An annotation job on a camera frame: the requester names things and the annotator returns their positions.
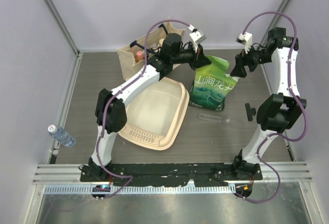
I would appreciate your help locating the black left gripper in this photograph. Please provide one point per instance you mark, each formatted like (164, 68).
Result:
(199, 59)

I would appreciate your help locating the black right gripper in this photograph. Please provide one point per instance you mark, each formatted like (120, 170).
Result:
(241, 59)

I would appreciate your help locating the green litter bag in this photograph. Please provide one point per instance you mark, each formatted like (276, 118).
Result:
(211, 85)

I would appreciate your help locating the black bag clip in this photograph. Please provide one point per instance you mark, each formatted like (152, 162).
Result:
(250, 111)

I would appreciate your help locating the clear plastic scoop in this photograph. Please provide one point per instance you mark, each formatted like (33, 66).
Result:
(216, 119)

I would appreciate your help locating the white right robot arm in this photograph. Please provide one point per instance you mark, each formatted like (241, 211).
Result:
(280, 111)

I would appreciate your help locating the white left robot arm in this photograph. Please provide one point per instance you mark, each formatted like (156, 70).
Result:
(111, 105)

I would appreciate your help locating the cream plastic litter box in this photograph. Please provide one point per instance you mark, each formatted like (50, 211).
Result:
(155, 116)

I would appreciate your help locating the beige capped bottle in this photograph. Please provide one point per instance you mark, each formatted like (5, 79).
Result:
(160, 43)

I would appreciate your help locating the pink capped bottle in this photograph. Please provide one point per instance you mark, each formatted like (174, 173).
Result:
(139, 56)

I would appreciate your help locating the beige canvas tote bag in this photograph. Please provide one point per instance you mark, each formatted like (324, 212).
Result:
(127, 54)

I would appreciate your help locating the clear water bottle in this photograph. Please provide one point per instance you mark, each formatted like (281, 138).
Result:
(61, 135)

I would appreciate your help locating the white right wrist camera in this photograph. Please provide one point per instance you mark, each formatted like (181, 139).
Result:
(246, 40)

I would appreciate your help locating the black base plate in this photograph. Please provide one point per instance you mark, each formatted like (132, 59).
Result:
(170, 174)

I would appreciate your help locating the perforated cable duct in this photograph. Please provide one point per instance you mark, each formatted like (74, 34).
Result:
(94, 189)

